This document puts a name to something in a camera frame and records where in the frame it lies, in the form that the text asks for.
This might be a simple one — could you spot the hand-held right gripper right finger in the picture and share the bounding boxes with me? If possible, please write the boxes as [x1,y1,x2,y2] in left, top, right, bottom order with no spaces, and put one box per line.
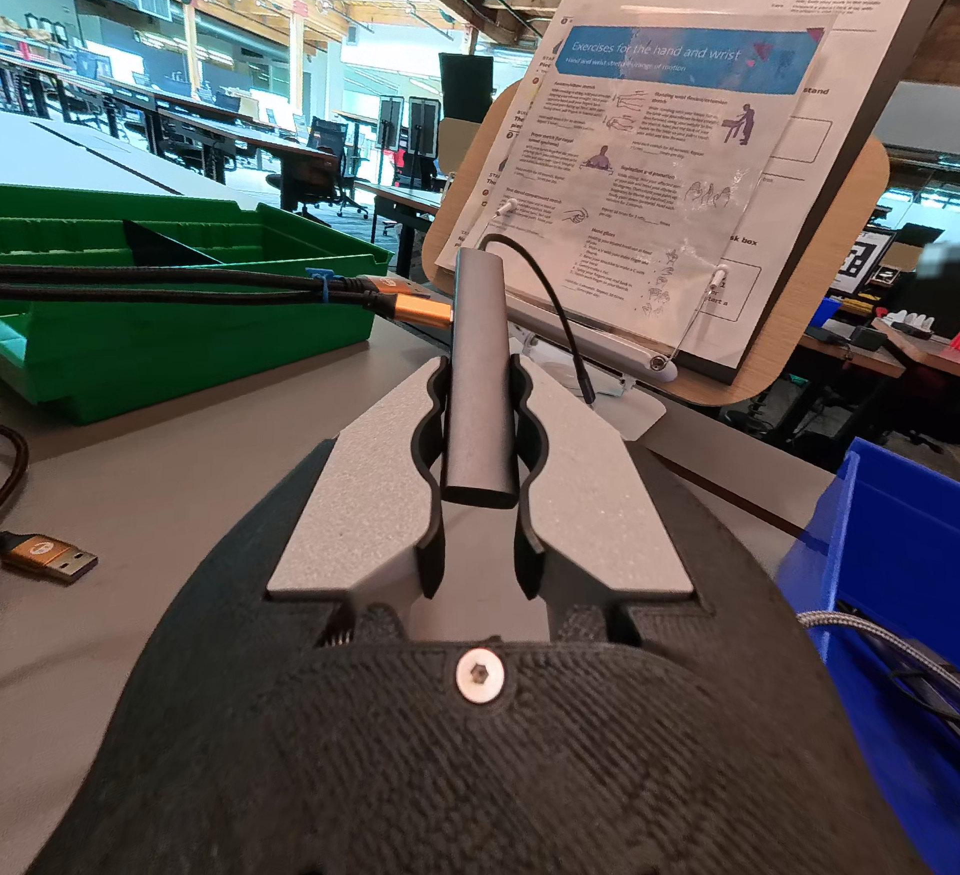
[513,356,695,600]

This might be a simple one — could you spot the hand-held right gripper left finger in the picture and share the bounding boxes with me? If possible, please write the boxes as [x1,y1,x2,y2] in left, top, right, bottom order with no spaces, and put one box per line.
[267,356,453,602]

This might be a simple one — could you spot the black hub cable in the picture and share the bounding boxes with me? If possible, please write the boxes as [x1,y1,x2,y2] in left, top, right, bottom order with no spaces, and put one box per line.
[477,233,598,408]

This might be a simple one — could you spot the black braided cable orange plugs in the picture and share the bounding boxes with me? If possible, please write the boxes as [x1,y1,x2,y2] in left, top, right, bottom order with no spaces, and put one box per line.
[0,425,100,586]
[0,284,455,327]
[0,263,423,300]

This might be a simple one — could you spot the green plastic bin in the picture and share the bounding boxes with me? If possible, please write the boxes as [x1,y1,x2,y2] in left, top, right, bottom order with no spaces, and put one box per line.
[0,185,396,426]

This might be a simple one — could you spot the grey braided cable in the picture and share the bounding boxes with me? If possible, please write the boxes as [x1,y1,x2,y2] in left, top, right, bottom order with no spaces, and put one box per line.
[796,609,960,704]

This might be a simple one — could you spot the blue plastic bin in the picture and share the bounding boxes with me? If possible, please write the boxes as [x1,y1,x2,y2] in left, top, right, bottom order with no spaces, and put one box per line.
[776,436,960,875]

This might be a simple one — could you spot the white stand base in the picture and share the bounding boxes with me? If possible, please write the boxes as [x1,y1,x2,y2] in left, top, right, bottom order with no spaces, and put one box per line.
[517,331,666,443]

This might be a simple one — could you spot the laminated exercise sheet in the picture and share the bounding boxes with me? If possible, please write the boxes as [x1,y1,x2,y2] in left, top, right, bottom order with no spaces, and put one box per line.
[498,8,835,366]

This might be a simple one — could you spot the black bin divider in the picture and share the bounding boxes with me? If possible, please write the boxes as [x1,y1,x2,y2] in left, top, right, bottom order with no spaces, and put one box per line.
[122,218,226,267]

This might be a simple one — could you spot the black office chair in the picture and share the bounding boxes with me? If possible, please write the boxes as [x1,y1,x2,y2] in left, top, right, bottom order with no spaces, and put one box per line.
[266,116,369,220]

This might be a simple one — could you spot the framed tag sign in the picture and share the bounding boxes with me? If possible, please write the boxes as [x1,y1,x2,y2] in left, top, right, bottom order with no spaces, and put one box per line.
[831,230,895,300]

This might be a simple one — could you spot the small beige board stand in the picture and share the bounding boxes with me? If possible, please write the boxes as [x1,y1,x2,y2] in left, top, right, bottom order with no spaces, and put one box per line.
[437,116,481,179]

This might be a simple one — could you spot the dark long desk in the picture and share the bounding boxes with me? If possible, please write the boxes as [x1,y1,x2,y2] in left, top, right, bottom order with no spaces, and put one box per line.
[153,106,339,209]

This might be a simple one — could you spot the black standing panel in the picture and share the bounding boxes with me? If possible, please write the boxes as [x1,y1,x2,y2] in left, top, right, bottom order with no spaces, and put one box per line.
[438,52,495,122]

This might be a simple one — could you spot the white instruction sheet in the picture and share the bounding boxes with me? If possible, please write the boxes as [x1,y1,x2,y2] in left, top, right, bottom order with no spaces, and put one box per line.
[437,0,955,374]

